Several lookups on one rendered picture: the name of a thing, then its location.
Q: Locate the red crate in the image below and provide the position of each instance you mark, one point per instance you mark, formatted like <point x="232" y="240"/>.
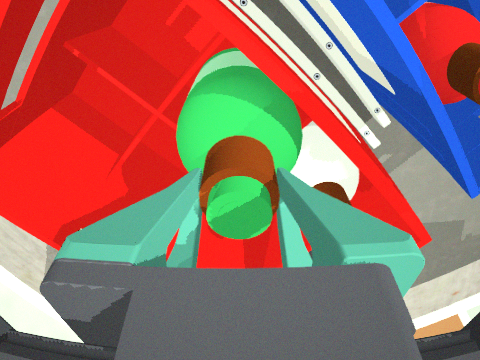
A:
<point x="69" y="125"/>

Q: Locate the white bottle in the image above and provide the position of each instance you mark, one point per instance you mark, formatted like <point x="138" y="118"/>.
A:
<point x="323" y="166"/>

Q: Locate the blue plastic bottle crate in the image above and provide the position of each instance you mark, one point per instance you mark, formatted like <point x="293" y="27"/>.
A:
<point x="370" y="38"/>

